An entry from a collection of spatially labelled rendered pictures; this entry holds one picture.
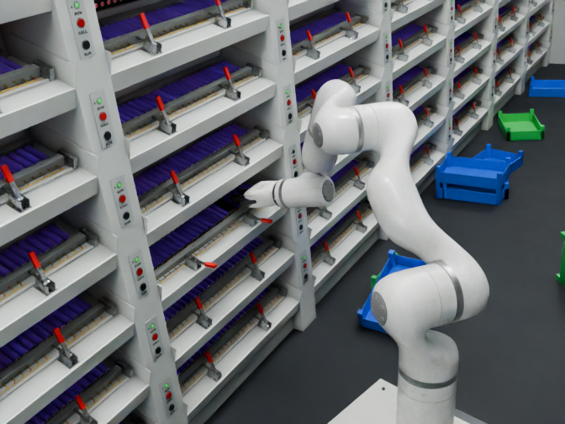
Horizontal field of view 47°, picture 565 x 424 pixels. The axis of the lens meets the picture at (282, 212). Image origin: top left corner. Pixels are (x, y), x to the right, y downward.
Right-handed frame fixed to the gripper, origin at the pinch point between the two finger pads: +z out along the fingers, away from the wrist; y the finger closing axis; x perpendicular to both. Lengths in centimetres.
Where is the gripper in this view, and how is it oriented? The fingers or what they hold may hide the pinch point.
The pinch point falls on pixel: (240, 196)
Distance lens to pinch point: 197.7
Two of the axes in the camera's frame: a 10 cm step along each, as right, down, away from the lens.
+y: -5.2, 4.4, -7.3
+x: 2.8, 9.0, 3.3
